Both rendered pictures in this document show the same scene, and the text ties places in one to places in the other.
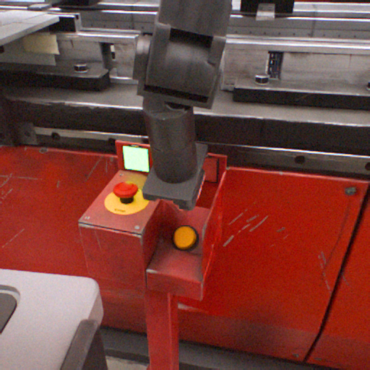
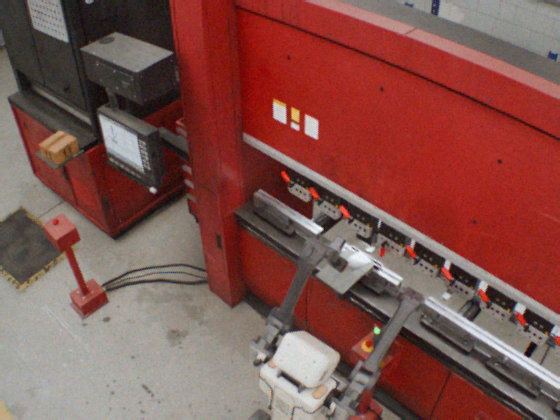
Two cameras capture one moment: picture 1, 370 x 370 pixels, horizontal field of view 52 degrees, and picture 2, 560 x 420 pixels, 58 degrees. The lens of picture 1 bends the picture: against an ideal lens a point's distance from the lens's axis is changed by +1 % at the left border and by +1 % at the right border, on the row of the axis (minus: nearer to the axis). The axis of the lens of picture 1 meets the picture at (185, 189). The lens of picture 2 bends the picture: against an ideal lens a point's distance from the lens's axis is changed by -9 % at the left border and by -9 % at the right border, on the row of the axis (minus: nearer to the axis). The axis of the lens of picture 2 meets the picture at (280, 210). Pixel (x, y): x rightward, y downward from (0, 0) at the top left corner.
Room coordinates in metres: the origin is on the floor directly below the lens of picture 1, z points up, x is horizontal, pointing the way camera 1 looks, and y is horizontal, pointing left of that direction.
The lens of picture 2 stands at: (-1.05, -0.39, 3.14)
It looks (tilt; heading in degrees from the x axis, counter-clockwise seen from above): 42 degrees down; 33
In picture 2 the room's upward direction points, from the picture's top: 1 degrees counter-clockwise
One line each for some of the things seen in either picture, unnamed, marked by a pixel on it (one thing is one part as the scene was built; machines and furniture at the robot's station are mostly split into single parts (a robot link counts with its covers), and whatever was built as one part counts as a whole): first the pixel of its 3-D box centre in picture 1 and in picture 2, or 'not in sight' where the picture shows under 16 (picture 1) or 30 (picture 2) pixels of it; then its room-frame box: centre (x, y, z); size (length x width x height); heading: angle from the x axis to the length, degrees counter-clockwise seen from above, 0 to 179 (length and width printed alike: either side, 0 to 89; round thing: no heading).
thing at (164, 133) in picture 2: not in sight; (166, 151); (0.84, 1.67, 1.18); 0.40 x 0.24 x 0.07; 79
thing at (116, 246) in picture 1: (157, 216); (375, 353); (0.49, 0.05, 0.75); 0.20 x 0.16 x 0.18; 74
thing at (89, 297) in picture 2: not in sight; (74, 265); (0.22, 2.15, 0.41); 0.25 x 0.20 x 0.83; 169
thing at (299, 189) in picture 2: not in sight; (303, 181); (0.94, 0.76, 1.26); 0.15 x 0.09 x 0.17; 79
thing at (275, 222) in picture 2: not in sight; (274, 221); (0.92, 0.94, 0.89); 0.30 x 0.05 x 0.03; 79
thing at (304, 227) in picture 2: not in sight; (287, 216); (0.96, 0.88, 0.92); 0.50 x 0.06 x 0.10; 79
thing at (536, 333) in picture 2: not in sight; (537, 322); (0.66, -0.62, 1.26); 0.15 x 0.09 x 0.17; 79
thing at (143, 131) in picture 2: not in sight; (133, 144); (0.56, 1.62, 1.42); 0.45 x 0.12 x 0.36; 84
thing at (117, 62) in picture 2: not in sight; (136, 118); (0.65, 1.66, 1.53); 0.51 x 0.25 x 0.85; 84
